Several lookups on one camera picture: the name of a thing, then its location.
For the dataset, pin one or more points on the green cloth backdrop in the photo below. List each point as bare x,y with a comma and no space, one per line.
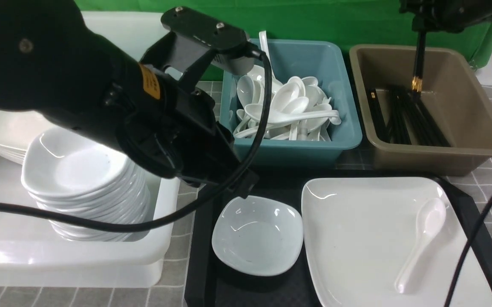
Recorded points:
345,23

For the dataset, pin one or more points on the stack of white square plates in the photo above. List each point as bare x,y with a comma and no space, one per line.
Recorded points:
17,131

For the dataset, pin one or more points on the bundle of black chopsticks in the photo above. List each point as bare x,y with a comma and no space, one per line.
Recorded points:
400,117

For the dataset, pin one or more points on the small white bowl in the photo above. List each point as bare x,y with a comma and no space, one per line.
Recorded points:
258,236

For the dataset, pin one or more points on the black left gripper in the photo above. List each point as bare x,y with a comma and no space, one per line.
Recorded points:
172,133

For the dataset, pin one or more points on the white ceramic spoon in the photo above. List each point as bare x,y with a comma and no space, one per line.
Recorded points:
430,220

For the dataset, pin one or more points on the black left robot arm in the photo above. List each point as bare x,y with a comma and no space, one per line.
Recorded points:
50,62

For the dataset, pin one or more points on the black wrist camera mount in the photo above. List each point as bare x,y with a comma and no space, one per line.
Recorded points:
196,41

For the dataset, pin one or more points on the stack of white bowls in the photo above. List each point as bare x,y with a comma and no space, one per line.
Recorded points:
67,173

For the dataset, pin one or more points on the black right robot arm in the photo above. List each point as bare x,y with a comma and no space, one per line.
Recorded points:
451,16

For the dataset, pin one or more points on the large white plastic bin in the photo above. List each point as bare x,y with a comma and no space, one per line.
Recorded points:
31,252

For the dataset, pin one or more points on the brown plastic bin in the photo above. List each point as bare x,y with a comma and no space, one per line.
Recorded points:
452,94

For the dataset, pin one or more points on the teal plastic bin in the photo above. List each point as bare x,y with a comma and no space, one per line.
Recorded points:
324,61

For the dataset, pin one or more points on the large white square plate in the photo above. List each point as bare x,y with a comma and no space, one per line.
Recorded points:
360,231

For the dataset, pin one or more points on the upright white spoon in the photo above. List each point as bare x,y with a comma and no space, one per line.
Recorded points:
263,39

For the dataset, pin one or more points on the pile of white spoons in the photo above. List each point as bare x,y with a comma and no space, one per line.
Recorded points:
299,109

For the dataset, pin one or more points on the black serving tray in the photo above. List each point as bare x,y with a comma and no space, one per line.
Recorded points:
212,284

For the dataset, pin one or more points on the black chopstick with gold band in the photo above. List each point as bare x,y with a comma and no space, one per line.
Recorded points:
417,80

